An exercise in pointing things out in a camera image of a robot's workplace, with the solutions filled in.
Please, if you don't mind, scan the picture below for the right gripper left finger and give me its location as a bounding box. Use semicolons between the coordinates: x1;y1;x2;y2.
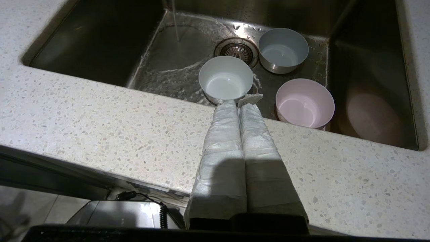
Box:
184;100;248;230

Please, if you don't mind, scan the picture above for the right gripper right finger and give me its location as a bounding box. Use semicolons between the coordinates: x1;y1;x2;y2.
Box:
238;94;309;223

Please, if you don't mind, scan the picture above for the pink bowl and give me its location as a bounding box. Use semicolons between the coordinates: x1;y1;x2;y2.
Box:
275;78;335;131

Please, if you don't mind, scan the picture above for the white bowl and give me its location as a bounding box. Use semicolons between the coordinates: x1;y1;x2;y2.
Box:
198;56;254;105

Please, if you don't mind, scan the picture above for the pale blue bowl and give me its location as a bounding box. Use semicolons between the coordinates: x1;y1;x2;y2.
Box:
258;28;309;75

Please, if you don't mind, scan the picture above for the stainless steel sink basin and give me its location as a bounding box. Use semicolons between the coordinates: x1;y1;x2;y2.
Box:
22;0;419;151

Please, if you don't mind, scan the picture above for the round metal drain strainer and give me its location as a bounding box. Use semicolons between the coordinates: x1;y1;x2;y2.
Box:
214;38;260;69

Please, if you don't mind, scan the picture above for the black coiled cable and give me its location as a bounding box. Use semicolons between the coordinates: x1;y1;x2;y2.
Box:
115;191;169;230

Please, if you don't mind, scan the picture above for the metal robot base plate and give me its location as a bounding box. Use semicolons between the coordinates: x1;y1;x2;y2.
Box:
66;200;183;230

